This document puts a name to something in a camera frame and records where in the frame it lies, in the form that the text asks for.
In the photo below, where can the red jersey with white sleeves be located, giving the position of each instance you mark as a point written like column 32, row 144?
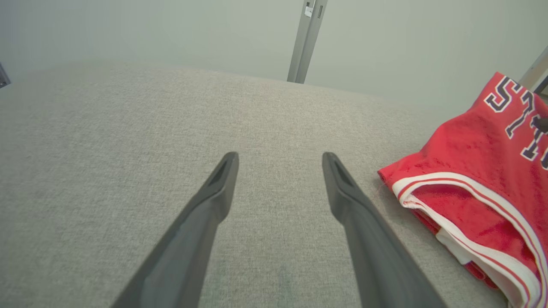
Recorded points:
column 462, row 145

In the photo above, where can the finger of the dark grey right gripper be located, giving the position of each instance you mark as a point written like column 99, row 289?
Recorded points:
column 542, row 124

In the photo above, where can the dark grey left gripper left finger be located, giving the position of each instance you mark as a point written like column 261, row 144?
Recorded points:
column 188, row 239

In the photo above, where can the grey metal door frame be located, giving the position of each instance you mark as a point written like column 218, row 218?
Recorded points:
column 537, row 70

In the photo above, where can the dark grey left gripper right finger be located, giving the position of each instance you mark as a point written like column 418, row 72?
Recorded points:
column 372, row 252

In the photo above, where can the grey metal partition post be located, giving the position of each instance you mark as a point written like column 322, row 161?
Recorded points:
column 306, row 42

